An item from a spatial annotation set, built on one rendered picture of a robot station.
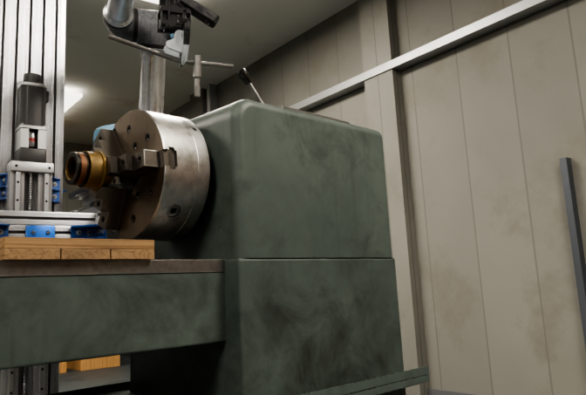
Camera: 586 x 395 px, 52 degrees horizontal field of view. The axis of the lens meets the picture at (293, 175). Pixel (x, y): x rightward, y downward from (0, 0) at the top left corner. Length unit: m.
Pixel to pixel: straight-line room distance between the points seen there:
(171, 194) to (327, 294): 0.49
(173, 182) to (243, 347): 0.40
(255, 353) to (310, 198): 0.42
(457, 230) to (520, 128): 0.79
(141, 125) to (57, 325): 0.51
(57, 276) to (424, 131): 3.51
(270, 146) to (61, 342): 0.65
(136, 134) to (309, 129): 0.45
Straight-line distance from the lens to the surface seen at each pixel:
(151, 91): 2.20
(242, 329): 1.38
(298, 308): 1.50
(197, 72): 1.68
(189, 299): 1.36
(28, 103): 2.25
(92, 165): 1.41
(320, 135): 1.64
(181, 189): 1.39
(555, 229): 3.79
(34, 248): 1.19
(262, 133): 1.49
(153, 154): 1.38
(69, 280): 1.22
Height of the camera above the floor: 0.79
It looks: 11 degrees up
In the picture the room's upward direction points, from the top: 3 degrees counter-clockwise
